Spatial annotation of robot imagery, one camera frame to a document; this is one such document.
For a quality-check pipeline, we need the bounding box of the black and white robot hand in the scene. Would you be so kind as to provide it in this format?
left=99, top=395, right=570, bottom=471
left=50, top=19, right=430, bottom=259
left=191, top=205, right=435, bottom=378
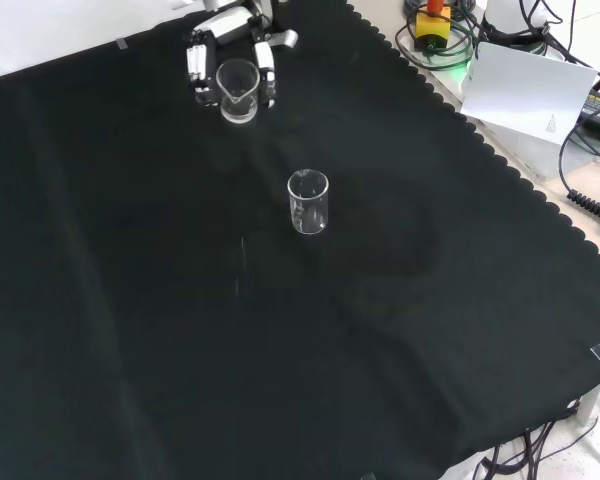
left=185, top=0, right=300, bottom=109

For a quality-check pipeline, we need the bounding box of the clear glass beaker with spout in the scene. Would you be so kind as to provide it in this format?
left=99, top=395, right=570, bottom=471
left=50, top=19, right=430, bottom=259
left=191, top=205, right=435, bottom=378
left=215, top=58, right=261, bottom=124

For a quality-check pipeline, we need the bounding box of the tall clear glass beaker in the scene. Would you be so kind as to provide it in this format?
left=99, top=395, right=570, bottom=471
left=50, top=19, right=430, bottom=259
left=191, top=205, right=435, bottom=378
left=286, top=168, right=330, bottom=236

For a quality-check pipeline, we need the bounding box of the yellow stop button box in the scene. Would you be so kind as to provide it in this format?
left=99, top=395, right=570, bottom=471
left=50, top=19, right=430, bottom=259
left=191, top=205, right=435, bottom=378
left=413, top=0, right=454, bottom=52

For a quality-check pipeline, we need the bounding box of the black bench cloth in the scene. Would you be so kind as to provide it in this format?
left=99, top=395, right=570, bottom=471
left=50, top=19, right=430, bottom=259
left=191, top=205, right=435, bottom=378
left=0, top=0, right=600, bottom=480

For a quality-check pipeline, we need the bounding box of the pale white board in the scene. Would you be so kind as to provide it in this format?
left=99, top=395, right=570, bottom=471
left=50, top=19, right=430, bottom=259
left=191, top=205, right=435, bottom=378
left=459, top=41, right=599, bottom=148

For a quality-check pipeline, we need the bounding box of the white box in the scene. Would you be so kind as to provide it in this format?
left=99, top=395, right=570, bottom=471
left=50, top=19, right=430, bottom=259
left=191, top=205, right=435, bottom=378
left=472, top=117, right=589, bottom=180

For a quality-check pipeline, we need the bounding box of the white table leg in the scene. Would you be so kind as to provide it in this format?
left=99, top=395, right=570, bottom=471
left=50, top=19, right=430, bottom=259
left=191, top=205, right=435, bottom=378
left=576, top=372, right=600, bottom=427

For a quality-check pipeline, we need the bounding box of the black coiled cable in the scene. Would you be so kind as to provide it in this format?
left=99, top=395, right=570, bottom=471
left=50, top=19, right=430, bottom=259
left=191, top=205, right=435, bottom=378
left=558, top=113, right=600, bottom=237

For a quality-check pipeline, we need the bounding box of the black floor cable bundle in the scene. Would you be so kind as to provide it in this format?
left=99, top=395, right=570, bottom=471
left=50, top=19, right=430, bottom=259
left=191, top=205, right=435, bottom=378
left=471, top=397, right=600, bottom=480

